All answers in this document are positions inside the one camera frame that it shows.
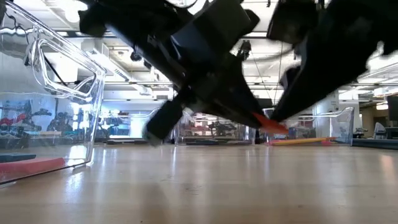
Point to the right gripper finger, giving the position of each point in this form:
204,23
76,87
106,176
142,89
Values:
289,77
295,99

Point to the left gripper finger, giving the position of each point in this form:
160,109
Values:
230,112
245,90

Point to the red eraser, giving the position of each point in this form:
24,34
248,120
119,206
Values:
270,124

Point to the large clear plastic bin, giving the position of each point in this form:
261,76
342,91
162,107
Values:
77,109

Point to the blue eraser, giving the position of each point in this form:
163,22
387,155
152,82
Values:
15,157

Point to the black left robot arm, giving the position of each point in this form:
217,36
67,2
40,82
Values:
118,15

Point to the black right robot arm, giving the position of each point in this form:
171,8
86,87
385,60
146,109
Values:
367,18

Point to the white pillar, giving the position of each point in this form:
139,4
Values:
326,109

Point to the dark monitor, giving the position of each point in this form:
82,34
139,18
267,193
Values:
392,107

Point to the black horizontal beam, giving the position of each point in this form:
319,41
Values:
81,33

